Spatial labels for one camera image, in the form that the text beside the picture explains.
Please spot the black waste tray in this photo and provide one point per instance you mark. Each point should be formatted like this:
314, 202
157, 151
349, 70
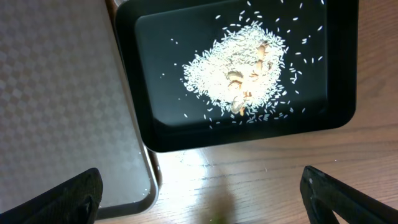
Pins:
146, 47

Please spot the brown serving tray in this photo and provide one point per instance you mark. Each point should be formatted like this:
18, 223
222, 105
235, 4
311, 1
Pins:
66, 106

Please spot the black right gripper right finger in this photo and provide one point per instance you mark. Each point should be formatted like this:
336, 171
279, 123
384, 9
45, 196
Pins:
324, 197

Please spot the rice food waste pile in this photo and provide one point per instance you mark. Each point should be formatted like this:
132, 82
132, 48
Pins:
244, 62

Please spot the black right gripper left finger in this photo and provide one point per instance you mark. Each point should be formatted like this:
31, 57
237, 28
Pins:
76, 201

